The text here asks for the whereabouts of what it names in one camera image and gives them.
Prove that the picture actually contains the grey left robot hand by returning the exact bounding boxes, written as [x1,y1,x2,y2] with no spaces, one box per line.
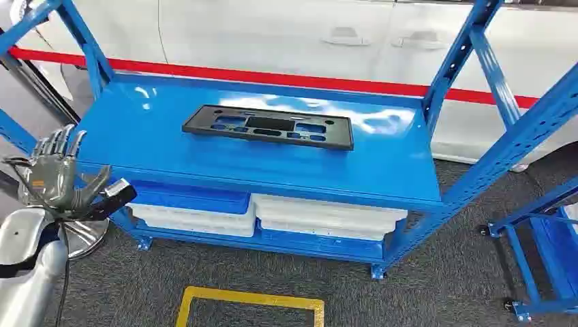
[2,124,113,219]

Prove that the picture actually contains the black plastic plate frame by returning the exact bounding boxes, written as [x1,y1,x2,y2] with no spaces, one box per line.
[181,104,355,152]

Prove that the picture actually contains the chrome stanchion base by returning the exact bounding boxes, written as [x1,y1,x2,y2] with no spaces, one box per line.
[57,217,110,261]

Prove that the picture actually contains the blue metal shelf rack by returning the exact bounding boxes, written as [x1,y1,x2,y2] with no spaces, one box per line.
[0,0,578,281]

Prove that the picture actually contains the white plastic tray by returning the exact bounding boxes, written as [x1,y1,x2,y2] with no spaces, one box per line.
[126,203,258,238]
[251,193,409,243]

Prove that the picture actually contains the red barrier belt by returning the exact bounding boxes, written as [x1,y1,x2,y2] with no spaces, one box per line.
[9,46,541,110]

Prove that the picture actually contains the white car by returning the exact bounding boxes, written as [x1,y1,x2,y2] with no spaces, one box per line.
[0,0,578,166]

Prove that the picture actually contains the blue metal wheeled rack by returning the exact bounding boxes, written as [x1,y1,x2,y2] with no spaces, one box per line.
[479,176,578,323]

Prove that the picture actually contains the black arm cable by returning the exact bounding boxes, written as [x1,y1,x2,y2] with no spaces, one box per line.
[53,219,72,327]

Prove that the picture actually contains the yellow floor tape frame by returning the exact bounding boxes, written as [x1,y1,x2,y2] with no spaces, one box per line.
[175,285,326,327]

